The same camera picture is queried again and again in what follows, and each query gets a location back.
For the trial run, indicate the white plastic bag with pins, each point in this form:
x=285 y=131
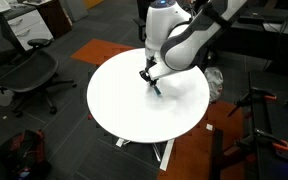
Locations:
x=214 y=83

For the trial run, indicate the dark marker pen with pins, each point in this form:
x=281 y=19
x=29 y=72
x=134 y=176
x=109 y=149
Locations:
x=157 y=91

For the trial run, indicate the grey panel board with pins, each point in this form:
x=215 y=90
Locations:
x=75 y=8

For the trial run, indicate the dark workbench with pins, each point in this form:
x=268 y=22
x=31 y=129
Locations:
x=274 y=160

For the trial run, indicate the white table base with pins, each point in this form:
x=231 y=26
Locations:
x=166 y=155

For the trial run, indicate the black office desk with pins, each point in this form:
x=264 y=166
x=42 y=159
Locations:
x=250 y=40

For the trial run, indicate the black mesh office chair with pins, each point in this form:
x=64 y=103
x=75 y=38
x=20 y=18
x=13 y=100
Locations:
x=27 y=73

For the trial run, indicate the brown wooden cabinet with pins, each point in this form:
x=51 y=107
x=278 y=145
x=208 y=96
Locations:
x=54 y=18

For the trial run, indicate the black keyboard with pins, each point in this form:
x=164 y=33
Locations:
x=250 y=18

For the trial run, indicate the small white paper scrap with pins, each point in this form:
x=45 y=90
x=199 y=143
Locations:
x=209 y=127

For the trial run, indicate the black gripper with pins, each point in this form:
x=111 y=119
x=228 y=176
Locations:
x=147 y=76

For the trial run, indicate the red and black bag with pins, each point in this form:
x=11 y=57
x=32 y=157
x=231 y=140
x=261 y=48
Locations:
x=24 y=153

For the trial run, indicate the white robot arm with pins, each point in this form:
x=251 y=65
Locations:
x=170 y=20

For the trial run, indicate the white drawer cabinet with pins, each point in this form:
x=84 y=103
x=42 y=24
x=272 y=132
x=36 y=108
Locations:
x=34 y=31

